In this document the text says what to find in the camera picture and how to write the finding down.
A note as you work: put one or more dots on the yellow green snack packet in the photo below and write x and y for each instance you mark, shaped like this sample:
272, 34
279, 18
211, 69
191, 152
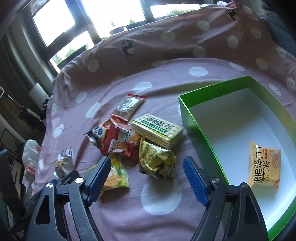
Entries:
117, 177

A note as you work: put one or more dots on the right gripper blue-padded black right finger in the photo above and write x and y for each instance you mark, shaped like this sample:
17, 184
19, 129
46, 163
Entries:
237, 204

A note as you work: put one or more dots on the red panda snack packet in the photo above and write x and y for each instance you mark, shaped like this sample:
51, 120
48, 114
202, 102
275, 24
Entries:
97, 136

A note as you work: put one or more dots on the red-edged silver snack packet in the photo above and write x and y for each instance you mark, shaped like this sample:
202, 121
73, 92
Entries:
129, 105

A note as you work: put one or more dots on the soda cracker pack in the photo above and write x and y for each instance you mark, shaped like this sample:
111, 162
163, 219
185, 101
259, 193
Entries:
157, 130

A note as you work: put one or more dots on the window with dark frame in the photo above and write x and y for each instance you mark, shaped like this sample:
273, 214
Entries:
61, 30

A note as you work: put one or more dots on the green white cardboard box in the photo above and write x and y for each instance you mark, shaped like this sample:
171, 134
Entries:
222, 120

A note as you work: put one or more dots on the white snack packet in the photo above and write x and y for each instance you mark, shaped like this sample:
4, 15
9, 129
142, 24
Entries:
64, 163

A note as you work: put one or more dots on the orange panda snack packet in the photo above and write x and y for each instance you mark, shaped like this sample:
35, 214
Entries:
123, 141

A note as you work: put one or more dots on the pink polka dot cloth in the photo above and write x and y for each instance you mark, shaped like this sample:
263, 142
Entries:
161, 61

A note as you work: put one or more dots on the orange rice cracker packet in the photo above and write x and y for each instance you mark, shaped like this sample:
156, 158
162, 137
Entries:
264, 166

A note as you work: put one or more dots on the white plastic bag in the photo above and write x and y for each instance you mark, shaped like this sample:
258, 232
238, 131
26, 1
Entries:
30, 157

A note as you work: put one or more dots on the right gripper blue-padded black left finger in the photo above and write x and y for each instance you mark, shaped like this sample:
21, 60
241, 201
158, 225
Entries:
49, 220

